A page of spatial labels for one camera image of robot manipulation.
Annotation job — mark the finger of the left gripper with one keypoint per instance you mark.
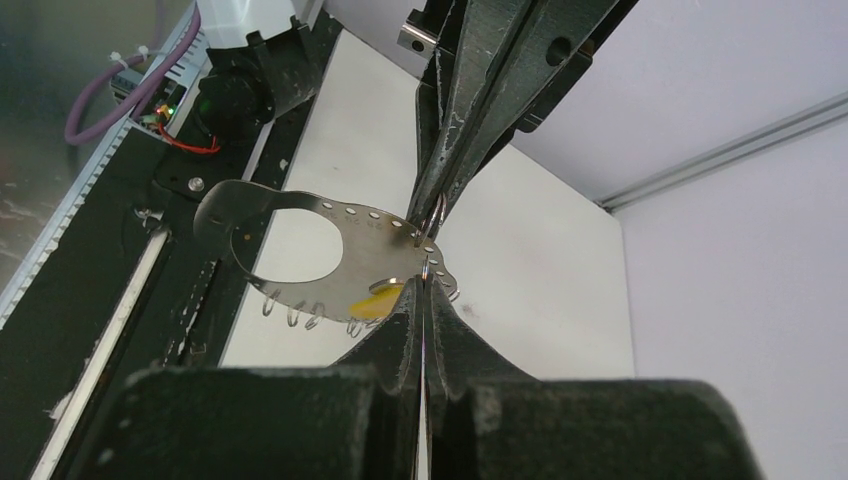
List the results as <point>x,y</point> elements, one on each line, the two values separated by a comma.
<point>467,106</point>
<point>560,47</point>

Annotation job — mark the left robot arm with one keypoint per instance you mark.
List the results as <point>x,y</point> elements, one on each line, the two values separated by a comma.
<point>264,59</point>

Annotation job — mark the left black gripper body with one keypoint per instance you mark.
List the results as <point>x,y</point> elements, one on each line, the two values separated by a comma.
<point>435,28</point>

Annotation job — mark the key with yellow tag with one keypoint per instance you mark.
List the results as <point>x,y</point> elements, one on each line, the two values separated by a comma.
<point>381,301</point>

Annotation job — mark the silver split keyring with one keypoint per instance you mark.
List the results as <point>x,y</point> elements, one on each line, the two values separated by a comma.
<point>432,222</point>

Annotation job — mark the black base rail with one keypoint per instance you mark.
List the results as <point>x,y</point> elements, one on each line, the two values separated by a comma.
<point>51,329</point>

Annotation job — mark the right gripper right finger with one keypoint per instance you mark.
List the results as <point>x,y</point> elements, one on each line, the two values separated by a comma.
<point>489,419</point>

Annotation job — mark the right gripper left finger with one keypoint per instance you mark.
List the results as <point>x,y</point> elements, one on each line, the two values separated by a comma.
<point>357,418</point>

